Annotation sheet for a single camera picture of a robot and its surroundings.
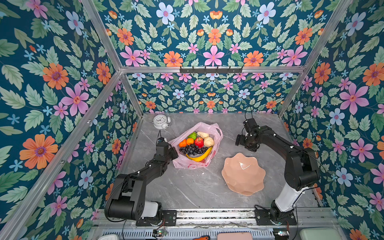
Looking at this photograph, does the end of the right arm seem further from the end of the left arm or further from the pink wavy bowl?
the end of the left arm

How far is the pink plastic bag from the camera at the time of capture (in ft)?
2.94

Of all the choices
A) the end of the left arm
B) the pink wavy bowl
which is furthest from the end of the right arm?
the end of the left arm

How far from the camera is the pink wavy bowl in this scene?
824 mm
